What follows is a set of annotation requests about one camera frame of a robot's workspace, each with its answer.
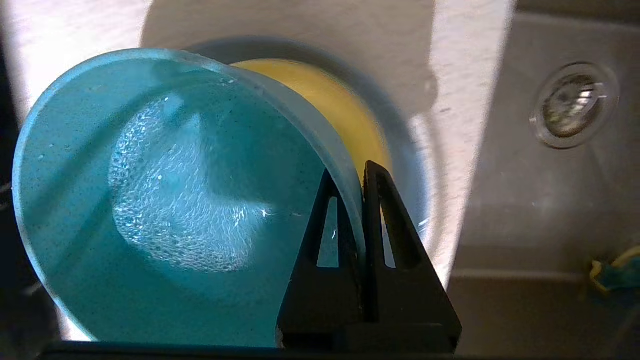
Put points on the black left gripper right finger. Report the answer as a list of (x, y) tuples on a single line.
[(405, 300)]

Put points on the yellow plastic bowl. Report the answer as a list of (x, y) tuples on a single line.
[(340, 110)]

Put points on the yellow sponge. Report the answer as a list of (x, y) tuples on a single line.
[(615, 272)]

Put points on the metal sink drain strainer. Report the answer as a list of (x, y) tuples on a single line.
[(572, 105)]

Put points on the light blue plate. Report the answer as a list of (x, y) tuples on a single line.
[(405, 150)]

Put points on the teal plastic bowl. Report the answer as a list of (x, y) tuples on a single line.
[(175, 200)]

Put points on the stainless steel sink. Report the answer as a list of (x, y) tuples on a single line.
[(550, 225)]

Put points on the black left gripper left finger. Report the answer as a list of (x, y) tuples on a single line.
[(320, 300)]

